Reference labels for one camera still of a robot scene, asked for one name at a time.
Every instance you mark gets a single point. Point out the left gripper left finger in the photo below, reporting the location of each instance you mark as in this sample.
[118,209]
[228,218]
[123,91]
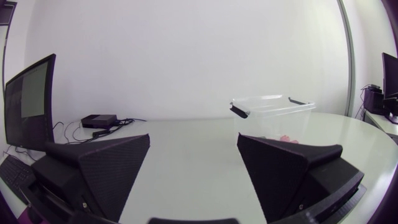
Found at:
[105,174]

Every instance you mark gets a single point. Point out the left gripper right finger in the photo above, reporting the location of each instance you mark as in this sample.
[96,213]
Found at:
[280,177]

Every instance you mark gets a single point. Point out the clear plastic container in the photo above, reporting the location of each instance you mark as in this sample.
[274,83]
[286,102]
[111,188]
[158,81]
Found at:
[271,117]

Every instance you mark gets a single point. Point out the red toy brick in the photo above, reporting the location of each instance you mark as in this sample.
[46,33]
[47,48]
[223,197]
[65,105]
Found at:
[287,138]

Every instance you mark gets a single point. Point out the black power brick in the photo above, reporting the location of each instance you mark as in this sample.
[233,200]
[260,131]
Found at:
[99,121]

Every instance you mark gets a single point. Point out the black keyboard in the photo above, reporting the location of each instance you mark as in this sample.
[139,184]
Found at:
[15,176]

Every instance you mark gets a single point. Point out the dark screen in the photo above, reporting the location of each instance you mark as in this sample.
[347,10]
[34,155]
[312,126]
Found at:
[28,102]

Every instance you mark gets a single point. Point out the black box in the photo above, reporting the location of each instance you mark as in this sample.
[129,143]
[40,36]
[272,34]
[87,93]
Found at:
[374,100]

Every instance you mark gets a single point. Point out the dark monitor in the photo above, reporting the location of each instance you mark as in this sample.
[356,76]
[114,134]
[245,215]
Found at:
[390,81]

